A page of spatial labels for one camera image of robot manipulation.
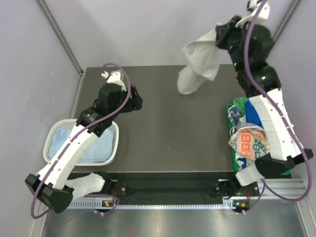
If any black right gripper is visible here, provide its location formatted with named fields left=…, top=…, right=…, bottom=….
left=213, top=15, right=252, bottom=73

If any white grey cloth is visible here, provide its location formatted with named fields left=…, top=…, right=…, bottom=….
left=177, top=28, right=221, bottom=95

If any light blue towel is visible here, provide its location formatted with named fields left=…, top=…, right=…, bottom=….
left=46, top=128, right=115, bottom=163

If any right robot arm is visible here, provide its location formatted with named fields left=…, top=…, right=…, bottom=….
left=215, top=15, right=314, bottom=196

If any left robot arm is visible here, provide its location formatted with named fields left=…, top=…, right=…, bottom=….
left=25, top=83, right=143, bottom=214

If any white perforated plastic basket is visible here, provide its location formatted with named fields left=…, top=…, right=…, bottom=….
left=43, top=119, right=119, bottom=166

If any patterned white blue cloth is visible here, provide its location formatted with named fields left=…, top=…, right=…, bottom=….
left=226, top=104, right=245, bottom=130

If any royal blue cloth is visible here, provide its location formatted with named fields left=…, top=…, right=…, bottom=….
left=245, top=100, right=264, bottom=128

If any orange teal printed cloth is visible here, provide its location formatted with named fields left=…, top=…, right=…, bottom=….
left=228, top=122, right=270, bottom=161

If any green plastic tray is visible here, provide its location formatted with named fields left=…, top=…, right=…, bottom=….
left=226, top=103, right=292, bottom=176

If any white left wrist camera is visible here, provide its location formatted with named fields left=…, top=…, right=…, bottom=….
left=101, top=70, right=125, bottom=87

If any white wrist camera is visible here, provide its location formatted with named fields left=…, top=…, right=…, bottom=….
left=235, top=0, right=270, bottom=28
left=101, top=70, right=125, bottom=87

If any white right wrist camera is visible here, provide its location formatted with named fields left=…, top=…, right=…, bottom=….
left=235, top=0, right=270, bottom=28

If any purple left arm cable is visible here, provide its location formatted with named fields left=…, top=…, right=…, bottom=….
left=31, top=63, right=131, bottom=219

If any aluminium frame right post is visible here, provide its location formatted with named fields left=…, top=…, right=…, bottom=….
left=254, top=0, right=303, bottom=72

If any aluminium frame post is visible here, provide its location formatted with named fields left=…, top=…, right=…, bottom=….
left=35, top=0, right=83, bottom=76
left=254, top=0, right=303, bottom=72

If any black table front rail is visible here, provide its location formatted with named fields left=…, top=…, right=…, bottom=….
left=96, top=171, right=259, bottom=198

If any slotted grey cable duct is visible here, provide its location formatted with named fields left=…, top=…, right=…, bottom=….
left=69, top=197, right=250, bottom=209

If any aluminium frame left post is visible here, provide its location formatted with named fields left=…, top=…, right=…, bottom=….
left=35, top=0, right=83, bottom=76

